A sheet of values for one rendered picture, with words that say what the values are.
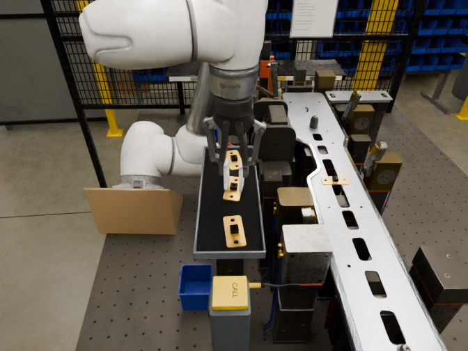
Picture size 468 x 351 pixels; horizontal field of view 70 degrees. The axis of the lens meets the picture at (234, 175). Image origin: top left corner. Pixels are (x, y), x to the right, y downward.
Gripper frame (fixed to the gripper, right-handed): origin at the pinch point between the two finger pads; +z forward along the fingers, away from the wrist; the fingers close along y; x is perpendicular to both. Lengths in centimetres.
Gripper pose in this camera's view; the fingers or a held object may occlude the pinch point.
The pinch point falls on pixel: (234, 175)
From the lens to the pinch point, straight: 76.7
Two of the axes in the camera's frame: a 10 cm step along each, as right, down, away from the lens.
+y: 9.9, 1.1, -1.4
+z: 0.0, 7.8, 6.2
